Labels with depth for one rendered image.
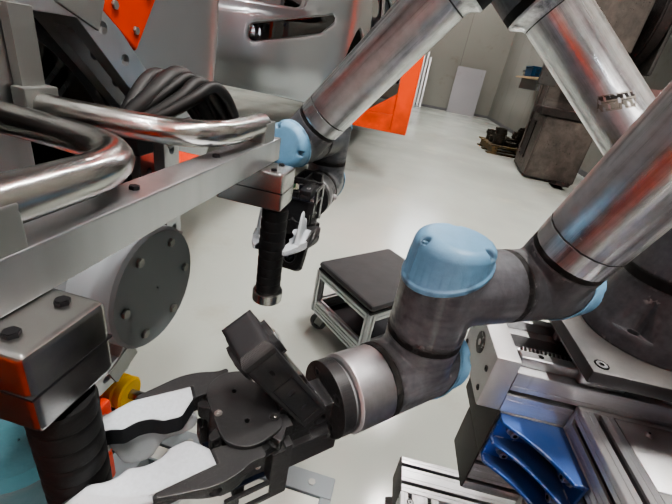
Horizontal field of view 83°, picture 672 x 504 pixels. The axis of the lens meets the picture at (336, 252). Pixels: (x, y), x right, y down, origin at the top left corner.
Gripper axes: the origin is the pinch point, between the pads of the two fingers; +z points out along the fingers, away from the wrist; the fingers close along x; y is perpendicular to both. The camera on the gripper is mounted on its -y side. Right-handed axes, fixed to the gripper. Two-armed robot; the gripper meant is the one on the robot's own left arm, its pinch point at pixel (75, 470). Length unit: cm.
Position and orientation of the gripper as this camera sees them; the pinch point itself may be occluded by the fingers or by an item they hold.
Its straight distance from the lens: 32.5
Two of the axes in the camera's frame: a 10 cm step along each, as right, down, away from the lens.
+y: -1.6, 8.7, 4.6
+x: -5.1, -4.7, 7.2
